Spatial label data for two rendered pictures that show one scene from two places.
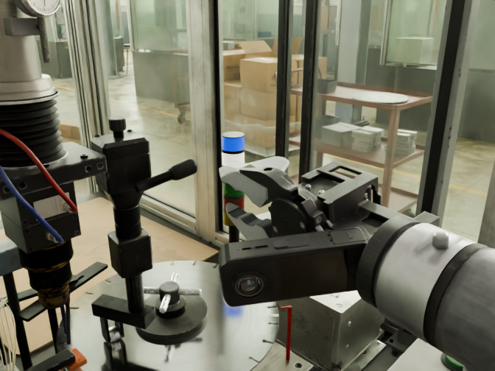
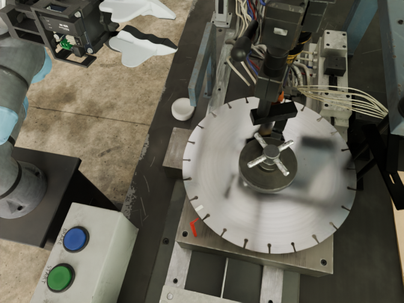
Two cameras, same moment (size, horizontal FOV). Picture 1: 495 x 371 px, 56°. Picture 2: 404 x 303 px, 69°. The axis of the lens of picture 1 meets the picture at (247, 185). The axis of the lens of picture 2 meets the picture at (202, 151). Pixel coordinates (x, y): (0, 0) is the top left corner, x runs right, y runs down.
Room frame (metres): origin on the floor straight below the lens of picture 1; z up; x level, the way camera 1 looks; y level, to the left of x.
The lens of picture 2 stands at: (0.73, -0.10, 1.47)
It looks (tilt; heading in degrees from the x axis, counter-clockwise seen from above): 62 degrees down; 152
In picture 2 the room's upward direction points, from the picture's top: 5 degrees counter-clockwise
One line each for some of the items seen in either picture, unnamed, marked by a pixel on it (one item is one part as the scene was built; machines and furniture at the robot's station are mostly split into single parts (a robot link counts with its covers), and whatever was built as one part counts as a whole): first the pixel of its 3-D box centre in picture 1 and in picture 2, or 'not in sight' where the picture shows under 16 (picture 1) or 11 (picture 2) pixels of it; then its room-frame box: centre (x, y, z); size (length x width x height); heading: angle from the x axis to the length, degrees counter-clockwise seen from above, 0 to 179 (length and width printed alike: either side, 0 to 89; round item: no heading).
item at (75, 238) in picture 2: not in sight; (76, 239); (0.50, -0.27, 0.90); 0.04 x 0.04 x 0.02
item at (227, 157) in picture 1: (233, 157); not in sight; (0.88, 0.03, 1.11); 0.05 x 0.04 x 0.03; 46
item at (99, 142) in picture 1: (125, 199); (278, 45); (0.52, 0.15, 1.17); 0.06 x 0.05 x 0.20; 127
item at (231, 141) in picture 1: (233, 141); not in sight; (0.88, 0.03, 1.14); 0.05 x 0.04 x 0.03; 46
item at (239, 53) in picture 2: (158, 171); (259, 39); (0.52, 0.11, 1.21); 0.08 x 0.06 x 0.03; 136
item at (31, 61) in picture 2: not in sight; (14, 55); (0.23, -0.18, 1.11); 0.11 x 0.08 x 0.11; 146
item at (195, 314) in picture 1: (170, 308); (268, 161); (0.59, 0.12, 0.96); 0.11 x 0.11 x 0.03
